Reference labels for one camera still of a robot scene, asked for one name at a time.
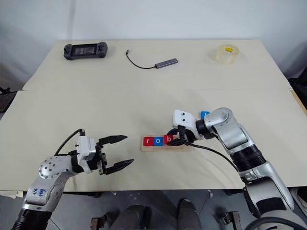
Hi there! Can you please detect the dark rounded robot leg shape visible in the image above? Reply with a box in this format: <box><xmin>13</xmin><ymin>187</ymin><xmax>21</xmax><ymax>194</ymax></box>
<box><xmin>177</xmin><ymin>198</ymin><xmax>200</xmax><ymax>230</ymax></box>
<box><xmin>111</xmin><ymin>204</ymin><xmax>152</xmax><ymax>230</ymax></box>

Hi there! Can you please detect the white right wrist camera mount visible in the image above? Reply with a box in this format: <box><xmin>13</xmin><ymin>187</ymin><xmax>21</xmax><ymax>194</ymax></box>
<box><xmin>172</xmin><ymin>109</ymin><xmax>198</xmax><ymax>140</ymax></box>

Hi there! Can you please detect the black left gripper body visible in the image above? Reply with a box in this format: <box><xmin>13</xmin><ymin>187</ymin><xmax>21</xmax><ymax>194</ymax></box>
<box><xmin>95</xmin><ymin>141</ymin><xmax>108</xmax><ymax>176</ymax></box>

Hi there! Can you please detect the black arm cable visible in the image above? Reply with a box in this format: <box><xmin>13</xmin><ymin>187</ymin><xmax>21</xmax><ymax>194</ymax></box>
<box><xmin>53</xmin><ymin>128</ymin><xmax>86</xmax><ymax>157</ymax></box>
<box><xmin>186</xmin><ymin>141</ymin><xmax>241</xmax><ymax>172</ymax></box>

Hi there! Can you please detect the black bag beside table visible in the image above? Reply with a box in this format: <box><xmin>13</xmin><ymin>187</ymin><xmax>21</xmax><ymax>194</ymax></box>
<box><xmin>287</xmin><ymin>76</ymin><xmax>307</xmax><ymax>109</ymax></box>

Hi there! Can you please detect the clear packing tape roll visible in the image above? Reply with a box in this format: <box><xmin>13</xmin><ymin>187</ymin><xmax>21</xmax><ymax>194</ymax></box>
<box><xmin>213</xmin><ymin>44</ymin><xmax>241</xmax><ymax>66</ymax></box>

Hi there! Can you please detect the black equipment beside table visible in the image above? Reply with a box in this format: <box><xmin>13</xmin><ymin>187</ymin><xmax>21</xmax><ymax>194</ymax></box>
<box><xmin>0</xmin><ymin>86</ymin><xmax>12</xmax><ymax>114</ymax></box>

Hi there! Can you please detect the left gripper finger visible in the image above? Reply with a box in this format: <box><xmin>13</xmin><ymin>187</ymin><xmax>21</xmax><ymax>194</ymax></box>
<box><xmin>104</xmin><ymin>158</ymin><xmax>135</xmax><ymax>175</ymax></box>
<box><xmin>96</xmin><ymin>135</ymin><xmax>129</xmax><ymax>147</ymax></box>

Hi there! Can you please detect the black handheld game controller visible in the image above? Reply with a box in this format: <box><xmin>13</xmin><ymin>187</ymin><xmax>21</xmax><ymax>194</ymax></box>
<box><xmin>62</xmin><ymin>41</ymin><xmax>108</xmax><ymax>60</ymax></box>

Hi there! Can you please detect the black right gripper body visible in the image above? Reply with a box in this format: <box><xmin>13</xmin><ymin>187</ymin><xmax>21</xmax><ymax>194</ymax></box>
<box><xmin>177</xmin><ymin>126</ymin><xmax>196</xmax><ymax>145</ymax></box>

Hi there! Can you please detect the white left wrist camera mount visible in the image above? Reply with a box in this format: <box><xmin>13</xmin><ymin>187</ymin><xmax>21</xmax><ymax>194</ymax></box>
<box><xmin>75</xmin><ymin>136</ymin><xmax>97</xmax><ymax>168</ymax></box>

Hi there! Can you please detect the cream table cover sheet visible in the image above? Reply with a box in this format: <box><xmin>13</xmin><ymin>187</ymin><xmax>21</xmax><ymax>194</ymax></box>
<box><xmin>22</xmin><ymin>39</ymin><xmax>291</xmax><ymax>92</ymax></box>
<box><xmin>0</xmin><ymin>89</ymin><xmax>307</xmax><ymax>193</ymax></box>

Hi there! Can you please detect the grey usb hub with cable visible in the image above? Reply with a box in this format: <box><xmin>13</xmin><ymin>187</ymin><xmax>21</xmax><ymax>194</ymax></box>
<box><xmin>125</xmin><ymin>49</ymin><xmax>179</xmax><ymax>70</ymax></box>

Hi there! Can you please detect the wooden letter tray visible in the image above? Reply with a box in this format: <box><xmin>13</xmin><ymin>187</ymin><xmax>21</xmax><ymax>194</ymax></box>
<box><xmin>140</xmin><ymin>135</ymin><xmax>195</xmax><ymax>153</ymax></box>

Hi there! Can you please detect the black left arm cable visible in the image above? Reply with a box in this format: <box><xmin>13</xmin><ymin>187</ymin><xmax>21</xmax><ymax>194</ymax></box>
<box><xmin>53</xmin><ymin>128</ymin><xmax>86</xmax><ymax>157</ymax></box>

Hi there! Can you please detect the blue letter block o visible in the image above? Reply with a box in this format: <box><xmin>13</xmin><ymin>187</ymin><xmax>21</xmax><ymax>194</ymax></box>
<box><xmin>152</xmin><ymin>136</ymin><xmax>166</xmax><ymax>147</ymax></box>

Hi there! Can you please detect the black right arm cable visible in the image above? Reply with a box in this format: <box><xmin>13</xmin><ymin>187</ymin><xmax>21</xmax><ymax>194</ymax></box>
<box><xmin>186</xmin><ymin>141</ymin><xmax>241</xmax><ymax>172</ymax></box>

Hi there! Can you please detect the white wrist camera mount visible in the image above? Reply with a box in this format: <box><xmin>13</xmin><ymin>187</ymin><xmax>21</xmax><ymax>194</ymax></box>
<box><xmin>172</xmin><ymin>109</ymin><xmax>198</xmax><ymax>140</ymax></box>
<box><xmin>75</xmin><ymin>136</ymin><xmax>97</xmax><ymax>168</ymax></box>

